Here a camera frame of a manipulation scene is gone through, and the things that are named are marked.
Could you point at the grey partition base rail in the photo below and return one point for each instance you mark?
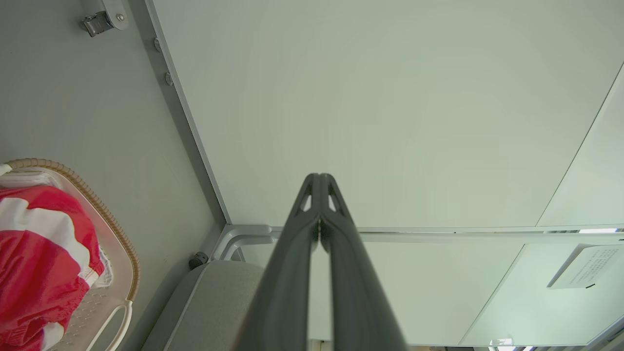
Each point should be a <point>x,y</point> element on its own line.
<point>183,122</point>

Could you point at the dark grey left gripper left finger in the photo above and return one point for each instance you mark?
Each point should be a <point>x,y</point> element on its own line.
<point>285,282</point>

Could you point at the metal table caster wheel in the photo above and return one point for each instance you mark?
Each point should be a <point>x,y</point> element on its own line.
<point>103,18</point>

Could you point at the beige plastic laundry basket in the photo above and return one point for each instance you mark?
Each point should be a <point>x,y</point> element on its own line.
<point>114,258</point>

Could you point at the grey metal tube frame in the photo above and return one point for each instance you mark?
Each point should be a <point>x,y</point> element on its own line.
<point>239,235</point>

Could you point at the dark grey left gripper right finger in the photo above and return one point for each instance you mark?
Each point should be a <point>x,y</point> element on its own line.
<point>358,287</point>

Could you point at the grey horizontal panel rail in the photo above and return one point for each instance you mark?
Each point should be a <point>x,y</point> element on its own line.
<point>487,235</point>

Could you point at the white paper notice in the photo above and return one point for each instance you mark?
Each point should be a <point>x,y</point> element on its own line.
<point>587,265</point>

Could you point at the black caster wheel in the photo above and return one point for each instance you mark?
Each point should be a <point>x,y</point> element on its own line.
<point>198,260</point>

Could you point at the red and white garment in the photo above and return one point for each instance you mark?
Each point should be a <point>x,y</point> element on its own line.
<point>34,263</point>

